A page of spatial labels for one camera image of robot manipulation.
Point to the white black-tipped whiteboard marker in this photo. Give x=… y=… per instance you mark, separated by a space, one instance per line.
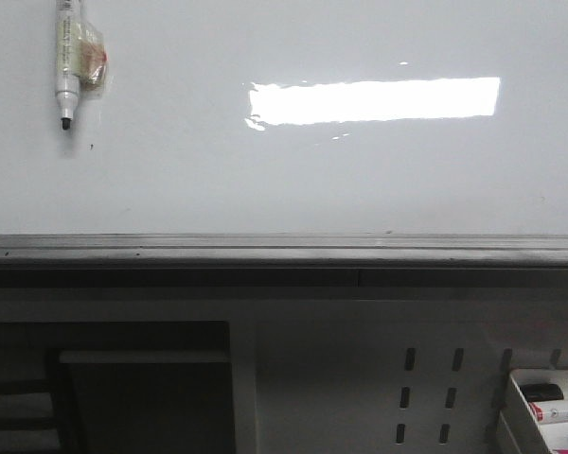
x=67 y=80

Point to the white whiteboard surface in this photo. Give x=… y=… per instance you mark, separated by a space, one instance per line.
x=305 y=117

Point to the white slotted pegboard panel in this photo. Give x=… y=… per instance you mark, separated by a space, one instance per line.
x=384 y=376

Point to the dark shelf unit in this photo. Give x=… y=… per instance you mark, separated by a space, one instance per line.
x=116 y=388

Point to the white marker storage box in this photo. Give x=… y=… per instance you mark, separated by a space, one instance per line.
x=518 y=430

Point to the red-capped marker in box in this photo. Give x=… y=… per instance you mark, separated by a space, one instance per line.
x=550 y=412

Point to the dark whiteboard bottom frame rail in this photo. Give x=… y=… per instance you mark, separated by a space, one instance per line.
x=174 y=252

